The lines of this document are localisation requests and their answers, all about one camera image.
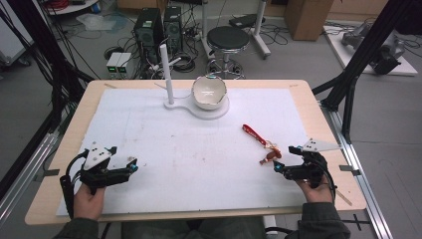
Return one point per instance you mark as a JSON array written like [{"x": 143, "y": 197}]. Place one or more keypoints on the grey robot device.
[{"x": 386, "y": 53}]

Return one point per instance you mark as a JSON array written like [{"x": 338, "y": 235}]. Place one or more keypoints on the white platform board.
[{"x": 403, "y": 68}]

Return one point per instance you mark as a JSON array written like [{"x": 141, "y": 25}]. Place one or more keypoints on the small black computer tower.
[{"x": 173, "y": 28}]

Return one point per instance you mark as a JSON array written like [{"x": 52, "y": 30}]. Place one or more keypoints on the black flat tray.
[{"x": 245, "y": 21}]

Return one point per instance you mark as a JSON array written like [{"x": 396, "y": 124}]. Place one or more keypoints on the black metal frame strut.
[{"x": 361, "y": 56}]

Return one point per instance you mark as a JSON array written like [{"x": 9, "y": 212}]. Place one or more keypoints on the clear plastic sheet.
[{"x": 98, "y": 22}]

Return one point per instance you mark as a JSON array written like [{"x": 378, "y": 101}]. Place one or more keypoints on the person's right hand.
[{"x": 315, "y": 194}]

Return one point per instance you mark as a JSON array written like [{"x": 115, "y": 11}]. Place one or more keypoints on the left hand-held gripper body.
[{"x": 99, "y": 172}]

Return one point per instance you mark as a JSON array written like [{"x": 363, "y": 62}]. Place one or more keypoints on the white stand with post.
[{"x": 202, "y": 112}]

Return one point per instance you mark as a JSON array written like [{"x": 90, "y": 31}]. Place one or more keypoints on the black round stool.
[{"x": 228, "y": 38}]

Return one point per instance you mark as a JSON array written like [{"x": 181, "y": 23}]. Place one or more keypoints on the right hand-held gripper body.
[{"x": 308, "y": 169}]

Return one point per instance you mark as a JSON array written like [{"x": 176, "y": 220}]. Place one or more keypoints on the white power supply box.
[
  {"x": 112, "y": 63},
  {"x": 124, "y": 63}
]

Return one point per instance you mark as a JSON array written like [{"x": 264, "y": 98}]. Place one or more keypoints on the aluminium rail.
[
  {"x": 365, "y": 186},
  {"x": 26, "y": 169}
]

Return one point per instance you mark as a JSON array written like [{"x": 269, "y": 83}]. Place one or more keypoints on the white metal stand frame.
[{"x": 260, "y": 36}]

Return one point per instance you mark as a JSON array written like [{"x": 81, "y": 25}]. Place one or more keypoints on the large black computer tower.
[{"x": 148, "y": 30}]

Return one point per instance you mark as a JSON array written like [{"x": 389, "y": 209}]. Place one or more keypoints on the person's left hand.
[{"x": 88, "y": 204}]

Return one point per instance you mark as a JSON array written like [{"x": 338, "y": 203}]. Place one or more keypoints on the white bowl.
[{"x": 209, "y": 94}]

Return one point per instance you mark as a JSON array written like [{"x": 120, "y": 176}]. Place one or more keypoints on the person's legs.
[{"x": 185, "y": 229}]

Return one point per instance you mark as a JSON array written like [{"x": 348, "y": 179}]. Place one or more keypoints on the brown cardboard box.
[{"x": 307, "y": 18}]

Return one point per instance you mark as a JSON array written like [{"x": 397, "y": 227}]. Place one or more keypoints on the white foam mat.
[{"x": 185, "y": 159}]

